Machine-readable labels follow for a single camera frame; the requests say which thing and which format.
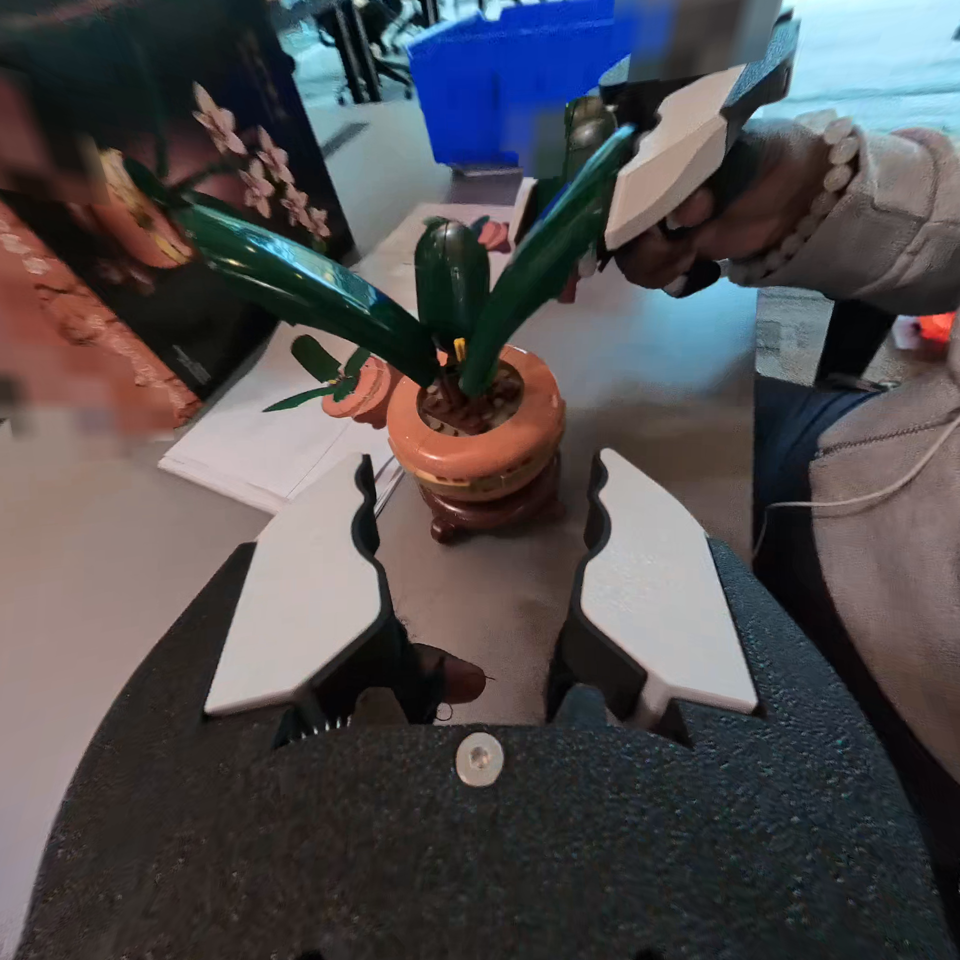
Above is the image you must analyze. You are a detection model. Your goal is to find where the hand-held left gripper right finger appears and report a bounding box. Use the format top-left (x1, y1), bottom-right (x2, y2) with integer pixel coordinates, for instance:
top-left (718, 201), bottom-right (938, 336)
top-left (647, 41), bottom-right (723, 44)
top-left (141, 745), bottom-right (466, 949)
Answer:
top-left (551, 447), bottom-right (760, 732)

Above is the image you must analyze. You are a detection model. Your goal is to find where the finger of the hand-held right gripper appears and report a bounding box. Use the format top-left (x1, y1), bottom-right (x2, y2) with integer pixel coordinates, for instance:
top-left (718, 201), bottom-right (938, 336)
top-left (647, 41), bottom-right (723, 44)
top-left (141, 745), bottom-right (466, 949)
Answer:
top-left (603, 64), bottom-right (749, 252)

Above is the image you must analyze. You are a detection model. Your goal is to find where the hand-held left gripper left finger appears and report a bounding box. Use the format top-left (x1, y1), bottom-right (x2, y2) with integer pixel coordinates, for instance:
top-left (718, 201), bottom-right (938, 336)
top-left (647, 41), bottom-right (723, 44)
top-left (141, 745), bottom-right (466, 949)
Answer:
top-left (204, 453), bottom-right (395, 717)

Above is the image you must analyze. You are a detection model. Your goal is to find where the building instruction booklet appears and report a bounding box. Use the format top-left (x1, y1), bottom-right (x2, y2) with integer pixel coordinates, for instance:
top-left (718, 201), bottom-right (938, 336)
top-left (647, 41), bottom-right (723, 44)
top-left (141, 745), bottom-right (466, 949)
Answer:
top-left (157, 176), bottom-right (543, 516)

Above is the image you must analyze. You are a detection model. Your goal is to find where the person's right forearm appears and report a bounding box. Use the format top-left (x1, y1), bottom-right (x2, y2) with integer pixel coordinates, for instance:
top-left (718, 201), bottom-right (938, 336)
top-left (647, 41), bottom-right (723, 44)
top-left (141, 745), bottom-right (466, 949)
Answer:
top-left (757, 126), bottom-right (960, 318)

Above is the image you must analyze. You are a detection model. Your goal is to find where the grey desk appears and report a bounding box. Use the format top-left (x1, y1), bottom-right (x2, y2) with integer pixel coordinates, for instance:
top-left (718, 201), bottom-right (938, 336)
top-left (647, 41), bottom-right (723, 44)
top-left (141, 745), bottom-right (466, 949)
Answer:
top-left (0, 97), bottom-right (760, 939)

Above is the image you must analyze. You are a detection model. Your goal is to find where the person's right hand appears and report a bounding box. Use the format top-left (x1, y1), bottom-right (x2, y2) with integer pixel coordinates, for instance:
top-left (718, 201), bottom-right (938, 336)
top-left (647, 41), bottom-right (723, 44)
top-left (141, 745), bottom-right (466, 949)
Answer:
top-left (613, 118), bottom-right (834, 295)

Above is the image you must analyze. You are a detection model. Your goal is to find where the person's left hand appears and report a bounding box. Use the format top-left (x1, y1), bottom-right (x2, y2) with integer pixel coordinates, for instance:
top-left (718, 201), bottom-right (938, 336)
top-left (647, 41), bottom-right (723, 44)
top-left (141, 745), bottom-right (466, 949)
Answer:
top-left (412, 643), bottom-right (490, 706)

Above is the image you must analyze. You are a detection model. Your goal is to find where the blue plastic bin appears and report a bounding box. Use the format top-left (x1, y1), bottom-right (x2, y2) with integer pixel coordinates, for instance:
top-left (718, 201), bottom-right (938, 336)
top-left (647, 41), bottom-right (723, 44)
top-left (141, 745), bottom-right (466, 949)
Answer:
top-left (405, 0), bottom-right (640, 171)

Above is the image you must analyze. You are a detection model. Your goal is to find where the black orchid toy set box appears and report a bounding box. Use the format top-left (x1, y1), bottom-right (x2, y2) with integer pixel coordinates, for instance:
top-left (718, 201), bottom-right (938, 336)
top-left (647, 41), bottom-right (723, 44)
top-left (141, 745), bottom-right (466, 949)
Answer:
top-left (0, 0), bottom-right (359, 445)

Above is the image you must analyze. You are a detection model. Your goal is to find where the orange object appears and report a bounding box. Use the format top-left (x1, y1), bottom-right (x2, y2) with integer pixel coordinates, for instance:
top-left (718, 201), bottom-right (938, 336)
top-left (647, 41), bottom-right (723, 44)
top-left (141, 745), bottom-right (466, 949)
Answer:
top-left (894, 309), bottom-right (959, 355)

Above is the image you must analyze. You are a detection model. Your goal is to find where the white bead bracelet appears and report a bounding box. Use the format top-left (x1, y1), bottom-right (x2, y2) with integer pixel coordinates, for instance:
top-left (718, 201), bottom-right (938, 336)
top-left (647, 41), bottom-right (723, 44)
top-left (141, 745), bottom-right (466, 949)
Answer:
top-left (723, 108), bottom-right (865, 291)

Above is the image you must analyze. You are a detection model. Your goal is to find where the white cable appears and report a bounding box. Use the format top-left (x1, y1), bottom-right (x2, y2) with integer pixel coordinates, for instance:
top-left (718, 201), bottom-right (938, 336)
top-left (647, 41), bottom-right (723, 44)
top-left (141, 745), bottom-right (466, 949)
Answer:
top-left (752, 407), bottom-right (960, 558)

